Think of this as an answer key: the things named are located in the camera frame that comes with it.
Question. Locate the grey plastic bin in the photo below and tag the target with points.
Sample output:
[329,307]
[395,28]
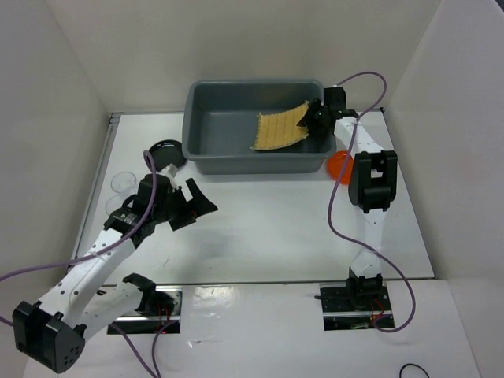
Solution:
[220,123]

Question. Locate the clear glass cup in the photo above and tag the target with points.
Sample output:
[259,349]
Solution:
[114,203]
[123,182]

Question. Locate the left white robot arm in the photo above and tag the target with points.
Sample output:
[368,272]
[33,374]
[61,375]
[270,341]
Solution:
[54,330]

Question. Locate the black round plate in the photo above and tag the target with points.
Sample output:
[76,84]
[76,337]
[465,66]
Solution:
[167,152]

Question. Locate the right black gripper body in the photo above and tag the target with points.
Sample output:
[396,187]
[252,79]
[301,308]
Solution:
[319,124]

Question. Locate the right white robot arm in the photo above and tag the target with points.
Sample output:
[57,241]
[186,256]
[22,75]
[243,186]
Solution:
[373,178]

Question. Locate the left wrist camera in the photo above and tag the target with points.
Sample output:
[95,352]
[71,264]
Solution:
[169,171]

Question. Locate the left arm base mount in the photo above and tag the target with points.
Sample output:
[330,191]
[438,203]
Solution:
[165,314]

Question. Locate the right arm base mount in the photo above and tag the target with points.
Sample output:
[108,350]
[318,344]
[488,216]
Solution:
[357,304]

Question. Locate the woven bamboo mat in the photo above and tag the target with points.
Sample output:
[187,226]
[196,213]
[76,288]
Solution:
[279,130]

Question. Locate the orange plastic plate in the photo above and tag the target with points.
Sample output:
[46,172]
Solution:
[335,165]

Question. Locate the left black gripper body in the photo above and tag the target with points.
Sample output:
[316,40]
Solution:
[173,209]

